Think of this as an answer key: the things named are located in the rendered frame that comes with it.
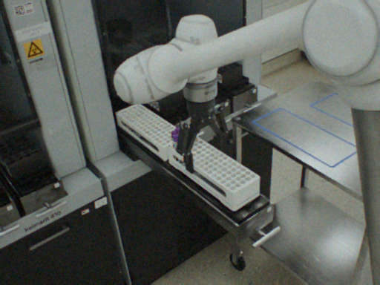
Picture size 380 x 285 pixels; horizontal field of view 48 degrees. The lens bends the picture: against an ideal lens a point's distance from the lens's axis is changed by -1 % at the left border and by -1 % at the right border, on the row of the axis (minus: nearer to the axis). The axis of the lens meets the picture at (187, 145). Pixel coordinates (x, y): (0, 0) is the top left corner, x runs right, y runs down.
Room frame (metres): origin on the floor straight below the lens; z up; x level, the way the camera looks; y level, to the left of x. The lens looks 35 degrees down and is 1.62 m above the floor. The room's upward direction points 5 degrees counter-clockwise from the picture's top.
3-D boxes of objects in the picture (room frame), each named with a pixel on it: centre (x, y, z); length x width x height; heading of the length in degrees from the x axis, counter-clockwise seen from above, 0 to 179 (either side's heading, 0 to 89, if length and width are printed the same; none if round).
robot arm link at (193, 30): (0.98, -0.03, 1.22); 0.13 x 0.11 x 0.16; 131
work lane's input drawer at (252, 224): (1.08, 0.02, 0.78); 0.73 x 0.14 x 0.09; 35
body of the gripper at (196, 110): (0.99, -0.04, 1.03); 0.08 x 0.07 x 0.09; 125
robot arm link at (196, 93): (0.99, -0.04, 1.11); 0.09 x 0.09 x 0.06
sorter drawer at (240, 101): (1.76, -0.06, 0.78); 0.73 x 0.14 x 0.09; 35
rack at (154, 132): (1.22, 0.12, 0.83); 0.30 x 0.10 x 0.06; 35
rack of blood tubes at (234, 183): (0.97, -0.06, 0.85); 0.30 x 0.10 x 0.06; 35
